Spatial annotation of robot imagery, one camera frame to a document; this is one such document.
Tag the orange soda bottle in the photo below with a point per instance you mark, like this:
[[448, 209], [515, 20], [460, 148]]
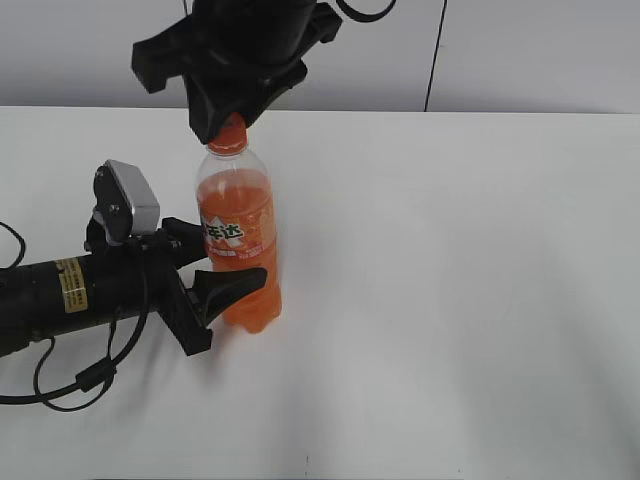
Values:
[[236, 209]]

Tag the orange bottle cap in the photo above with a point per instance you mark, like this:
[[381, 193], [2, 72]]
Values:
[[232, 137]]

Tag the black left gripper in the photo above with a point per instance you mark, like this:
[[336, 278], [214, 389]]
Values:
[[141, 275]]

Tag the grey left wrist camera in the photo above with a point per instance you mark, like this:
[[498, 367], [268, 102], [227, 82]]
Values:
[[125, 203]]

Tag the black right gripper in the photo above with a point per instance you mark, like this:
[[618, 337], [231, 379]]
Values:
[[256, 40]]

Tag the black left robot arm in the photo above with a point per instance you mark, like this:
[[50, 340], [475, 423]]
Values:
[[43, 300]]

